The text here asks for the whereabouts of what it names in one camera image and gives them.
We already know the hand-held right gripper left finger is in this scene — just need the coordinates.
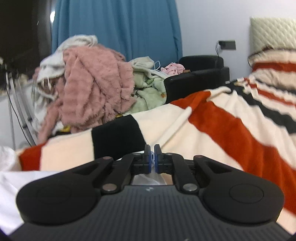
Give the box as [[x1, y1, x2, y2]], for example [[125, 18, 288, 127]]
[[72, 144, 153, 194]]

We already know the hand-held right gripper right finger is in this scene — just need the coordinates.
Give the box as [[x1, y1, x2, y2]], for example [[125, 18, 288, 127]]
[[154, 144, 234, 194]]

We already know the striped fleece blanket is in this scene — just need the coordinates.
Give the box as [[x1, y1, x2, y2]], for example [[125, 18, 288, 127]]
[[16, 77, 296, 232]]

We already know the pale green blanket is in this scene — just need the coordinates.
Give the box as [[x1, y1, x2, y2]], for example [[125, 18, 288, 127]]
[[122, 57, 169, 115]]

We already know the pink fluffy blanket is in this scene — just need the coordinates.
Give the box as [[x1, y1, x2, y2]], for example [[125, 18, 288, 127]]
[[38, 45, 137, 144]]

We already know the small pink cloth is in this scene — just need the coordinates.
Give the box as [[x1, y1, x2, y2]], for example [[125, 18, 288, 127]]
[[161, 62, 185, 76]]

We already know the black armchair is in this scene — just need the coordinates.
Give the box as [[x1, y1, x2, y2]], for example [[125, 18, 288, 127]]
[[164, 55, 230, 105]]

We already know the blue curtain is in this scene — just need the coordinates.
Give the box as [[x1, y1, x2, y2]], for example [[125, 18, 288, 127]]
[[52, 0, 183, 67]]

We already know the grey white garment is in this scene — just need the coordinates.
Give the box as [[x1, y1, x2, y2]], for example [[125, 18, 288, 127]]
[[32, 35, 99, 130]]

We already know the garment steamer stand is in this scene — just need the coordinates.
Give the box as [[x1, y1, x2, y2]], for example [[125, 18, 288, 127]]
[[5, 70, 36, 146]]

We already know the striped fleece pillow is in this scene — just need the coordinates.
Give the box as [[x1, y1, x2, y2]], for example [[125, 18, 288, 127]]
[[247, 47, 296, 105]]

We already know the cream quilted headboard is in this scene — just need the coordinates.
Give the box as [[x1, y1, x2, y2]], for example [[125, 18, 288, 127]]
[[250, 17, 296, 55]]

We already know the dark window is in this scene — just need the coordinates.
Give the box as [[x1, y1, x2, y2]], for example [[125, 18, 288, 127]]
[[0, 0, 55, 70]]

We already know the black wall socket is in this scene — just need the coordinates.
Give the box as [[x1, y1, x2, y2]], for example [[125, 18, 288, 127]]
[[218, 40, 236, 50]]

